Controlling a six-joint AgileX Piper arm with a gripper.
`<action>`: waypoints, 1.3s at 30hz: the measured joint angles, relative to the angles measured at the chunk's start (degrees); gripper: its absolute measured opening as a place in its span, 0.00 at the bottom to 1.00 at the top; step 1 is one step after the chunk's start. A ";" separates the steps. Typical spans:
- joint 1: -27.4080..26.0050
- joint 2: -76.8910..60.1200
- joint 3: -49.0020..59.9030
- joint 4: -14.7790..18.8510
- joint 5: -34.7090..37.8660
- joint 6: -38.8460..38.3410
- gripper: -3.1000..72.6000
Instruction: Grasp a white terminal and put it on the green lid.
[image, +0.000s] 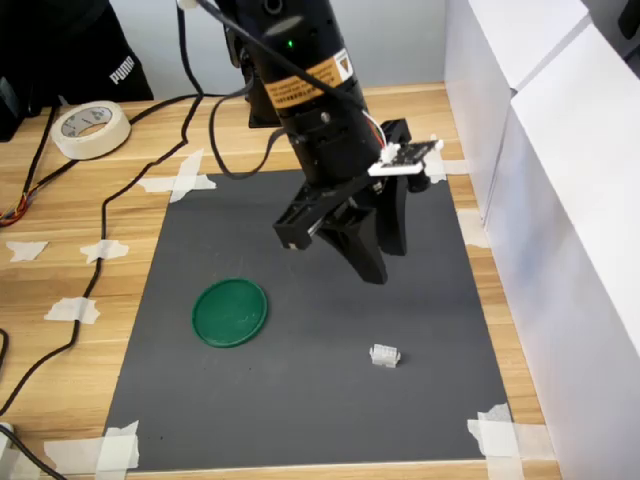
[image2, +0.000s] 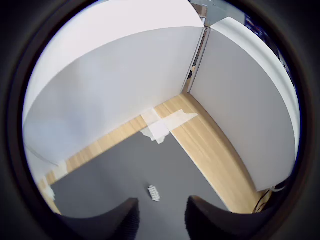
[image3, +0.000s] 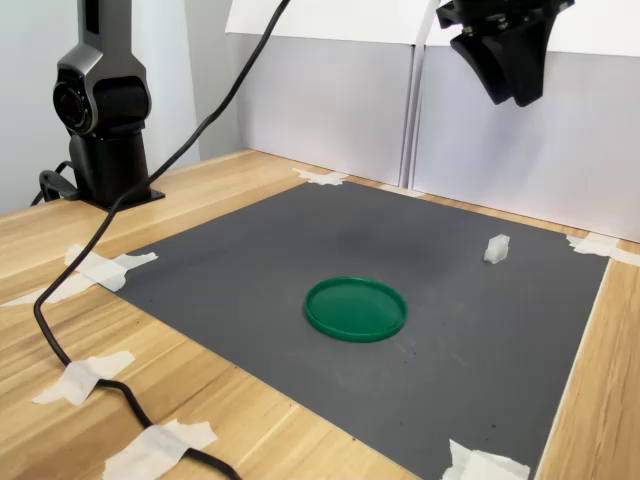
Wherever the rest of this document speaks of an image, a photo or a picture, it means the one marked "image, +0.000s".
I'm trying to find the small white plastic terminal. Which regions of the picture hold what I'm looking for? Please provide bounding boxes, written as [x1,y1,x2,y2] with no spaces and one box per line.
[368,342,403,370]

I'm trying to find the round green lid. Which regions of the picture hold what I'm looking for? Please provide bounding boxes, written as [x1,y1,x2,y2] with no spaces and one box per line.
[191,277,270,350]

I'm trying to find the white tape piece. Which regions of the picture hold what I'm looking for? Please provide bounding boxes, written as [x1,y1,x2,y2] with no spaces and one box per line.
[423,149,471,185]
[135,148,218,205]
[43,296,101,325]
[455,208,491,250]
[4,240,50,263]
[43,419,141,475]
[466,402,556,480]
[79,239,130,265]

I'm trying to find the dark grey mat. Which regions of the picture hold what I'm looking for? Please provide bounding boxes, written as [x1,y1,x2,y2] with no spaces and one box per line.
[102,162,514,474]

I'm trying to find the white partition panel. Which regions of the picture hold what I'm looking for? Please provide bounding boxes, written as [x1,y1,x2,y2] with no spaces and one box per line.
[442,0,594,231]
[482,22,640,480]

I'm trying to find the white masking tape roll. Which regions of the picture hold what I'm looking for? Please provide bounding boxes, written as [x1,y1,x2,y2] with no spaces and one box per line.
[51,99,133,161]

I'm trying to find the black bag with white print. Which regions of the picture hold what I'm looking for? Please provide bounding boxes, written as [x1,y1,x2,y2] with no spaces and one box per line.
[0,0,155,119]

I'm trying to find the black box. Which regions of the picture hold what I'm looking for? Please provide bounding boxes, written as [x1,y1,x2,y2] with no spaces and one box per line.
[0,74,25,143]

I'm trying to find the black rounded object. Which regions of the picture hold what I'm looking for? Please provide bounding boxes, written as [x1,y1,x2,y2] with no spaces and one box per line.
[617,0,640,41]

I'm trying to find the white-framed camera circuit board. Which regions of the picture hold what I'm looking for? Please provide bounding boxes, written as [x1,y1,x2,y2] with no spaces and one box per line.
[367,133,446,195]

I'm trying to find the thin black cable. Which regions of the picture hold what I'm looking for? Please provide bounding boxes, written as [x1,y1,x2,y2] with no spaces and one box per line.
[208,85,294,180]

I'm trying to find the thick black camera cable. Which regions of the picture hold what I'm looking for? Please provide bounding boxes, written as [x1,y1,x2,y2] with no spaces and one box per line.
[0,0,381,417]

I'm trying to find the black sheathed multicolour wires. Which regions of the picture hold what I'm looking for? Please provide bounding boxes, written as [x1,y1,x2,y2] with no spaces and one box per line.
[0,102,60,219]
[0,92,201,229]

